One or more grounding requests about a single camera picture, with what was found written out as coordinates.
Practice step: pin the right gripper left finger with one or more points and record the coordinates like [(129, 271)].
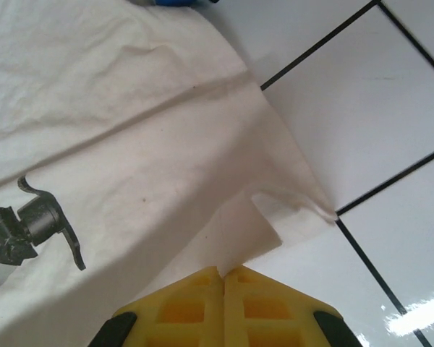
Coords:
[(166, 327)]

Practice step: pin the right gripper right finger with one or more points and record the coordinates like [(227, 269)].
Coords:
[(275, 327)]

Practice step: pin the cream t-shirt with black print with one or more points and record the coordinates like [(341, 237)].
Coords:
[(130, 126)]

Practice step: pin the blue folded t-shirt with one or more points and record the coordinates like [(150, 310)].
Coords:
[(173, 3)]

